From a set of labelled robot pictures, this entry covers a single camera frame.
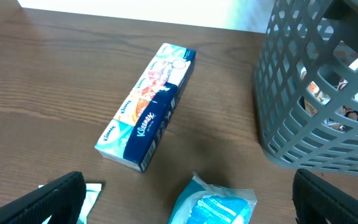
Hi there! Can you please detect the teal white pouch right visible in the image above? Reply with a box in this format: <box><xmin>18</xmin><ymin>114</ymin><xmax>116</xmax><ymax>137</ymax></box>
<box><xmin>168</xmin><ymin>172</ymin><xmax>257</xmax><ymax>224</ymax></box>

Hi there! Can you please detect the brown white grain bag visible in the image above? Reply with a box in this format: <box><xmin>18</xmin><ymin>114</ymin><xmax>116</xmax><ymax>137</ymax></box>
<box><xmin>304</xmin><ymin>58</ymin><xmax>358</xmax><ymax>131</ymax></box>

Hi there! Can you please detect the grey plastic mesh basket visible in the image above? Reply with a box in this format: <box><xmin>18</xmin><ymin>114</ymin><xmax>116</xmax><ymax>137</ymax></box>
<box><xmin>254</xmin><ymin>0</ymin><xmax>358</xmax><ymax>175</ymax></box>

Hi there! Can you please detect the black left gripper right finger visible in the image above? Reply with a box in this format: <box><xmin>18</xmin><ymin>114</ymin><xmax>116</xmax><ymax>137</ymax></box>
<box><xmin>292</xmin><ymin>169</ymin><xmax>358</xmax><ymax>224</ymax></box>

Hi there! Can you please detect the teal white packet left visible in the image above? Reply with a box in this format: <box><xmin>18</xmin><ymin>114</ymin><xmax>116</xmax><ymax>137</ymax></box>
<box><xmin>38</xmin><ymin>182</ymin><xmax>103</xmax><ymax>224</ymax></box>

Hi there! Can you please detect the Kleenex tissue multipack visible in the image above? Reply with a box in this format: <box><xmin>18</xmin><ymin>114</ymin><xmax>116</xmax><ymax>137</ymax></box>
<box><xmin>94</xmin><ymin>43</ymin><xmax>196</xmax><ymax>172</ymax></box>

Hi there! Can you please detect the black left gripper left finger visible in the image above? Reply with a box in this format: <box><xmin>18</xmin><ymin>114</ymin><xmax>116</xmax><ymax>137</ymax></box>
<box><xmin>0</xmin><ymin>171</ymin><xmax>86</xmax><ymax>224</ymax></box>

